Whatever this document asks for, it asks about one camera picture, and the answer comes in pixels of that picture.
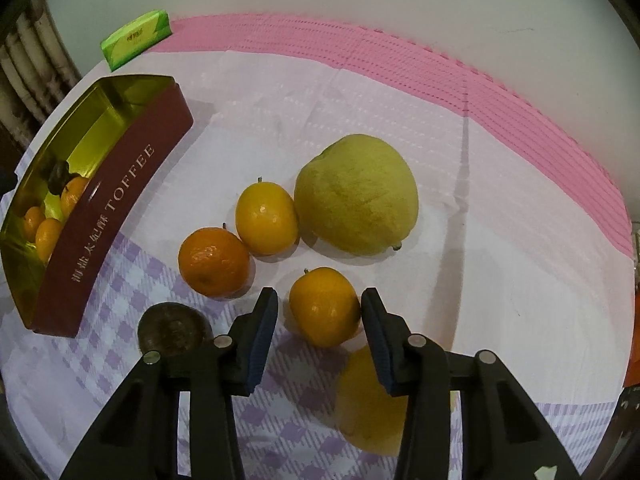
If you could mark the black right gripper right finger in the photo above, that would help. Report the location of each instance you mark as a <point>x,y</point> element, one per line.
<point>504,434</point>

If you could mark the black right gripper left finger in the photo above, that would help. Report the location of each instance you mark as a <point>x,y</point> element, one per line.
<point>135,435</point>

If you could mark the dark passion fruit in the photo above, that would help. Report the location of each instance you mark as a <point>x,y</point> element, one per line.
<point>172,329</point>
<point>59,176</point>

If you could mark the pale yellow pear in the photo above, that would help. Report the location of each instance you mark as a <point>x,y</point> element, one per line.
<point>367,416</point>

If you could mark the deep orange mandarin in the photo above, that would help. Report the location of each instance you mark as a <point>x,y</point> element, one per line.
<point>214,262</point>

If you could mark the yellow orange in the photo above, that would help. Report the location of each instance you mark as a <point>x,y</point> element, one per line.
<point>325,307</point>
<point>265,219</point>

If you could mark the small orange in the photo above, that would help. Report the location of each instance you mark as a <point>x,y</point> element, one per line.
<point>47,236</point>

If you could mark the large green pomelo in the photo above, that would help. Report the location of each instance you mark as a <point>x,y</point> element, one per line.
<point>358,195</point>

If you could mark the gold red toffee tin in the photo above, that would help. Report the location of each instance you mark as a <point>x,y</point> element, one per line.
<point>116,134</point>

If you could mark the pink purple checked tablecloth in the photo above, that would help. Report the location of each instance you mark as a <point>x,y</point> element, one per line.
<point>478,220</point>

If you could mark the ribbed grey radiator pipes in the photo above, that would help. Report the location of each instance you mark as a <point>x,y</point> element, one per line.
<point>36,72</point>

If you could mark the green tissue pack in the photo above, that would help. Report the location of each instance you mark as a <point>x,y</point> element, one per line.
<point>132,39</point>

